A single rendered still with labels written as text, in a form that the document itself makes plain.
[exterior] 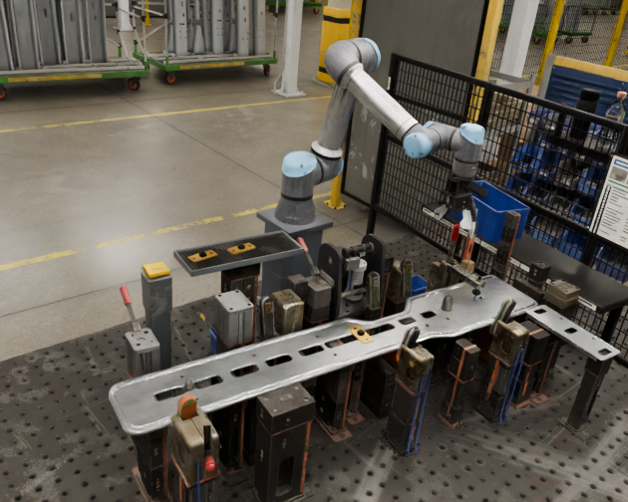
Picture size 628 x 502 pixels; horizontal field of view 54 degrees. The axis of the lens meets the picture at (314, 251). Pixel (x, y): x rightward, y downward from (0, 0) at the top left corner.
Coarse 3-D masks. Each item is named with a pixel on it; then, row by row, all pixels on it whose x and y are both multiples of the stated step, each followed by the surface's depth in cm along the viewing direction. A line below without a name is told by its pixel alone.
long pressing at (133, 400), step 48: (480, 288) 210; (288, 336) 175; (336, 336) 177; (384, 336) 180; (432, 336) 182; (144, 384) 152; (192, 384) 153; (240, 384) 155; (288, 384) 157; (144, 432) 138
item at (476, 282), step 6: (456, 264) 208; (450, 270) 207; (456, 270) 205; (462, 270) 205; (462, 276) 203; (468, 276) 201; (474, 276) 202; (480, 276) 199; (468, 282) 201; (474, 282) 198; (480, 282) 199; (474, 288) 199; (474, 294) 200
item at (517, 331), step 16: (512, 320) 185; (496, 336) 186; (512, 336) 181; (496, 352) 187; (512, 352) 182; (496, 368) 189; (512, 368) 187; (480, 384) 195; (496, 384) 193; (512, 384) 188; (480, 400) 197; (496, 400) 191; (496, 416) 194
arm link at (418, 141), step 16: (336, 48) 192; (352, 48) 193; (336, 64) 189; (352, 64) 188; (336, 80) 191; (352, 80) 188; (368, 80) 188; (368, 96) 187; (384, 96) 186; (384, 112) 185; (400, 112) 184; (400, 128) 184; (416, 128) 182; (432, 128) 187; (416, 144) 180; (432, 144) 182
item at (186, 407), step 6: (186, 396) 133; (192, 396) 134; (180, 402) 133; (186, 402) 133; (192, 402) 134; (180, 408) 133; (186, 408) 134; (192, 408) 135; (180, 414) 134; (186, 414) 135; (192, 414) 136
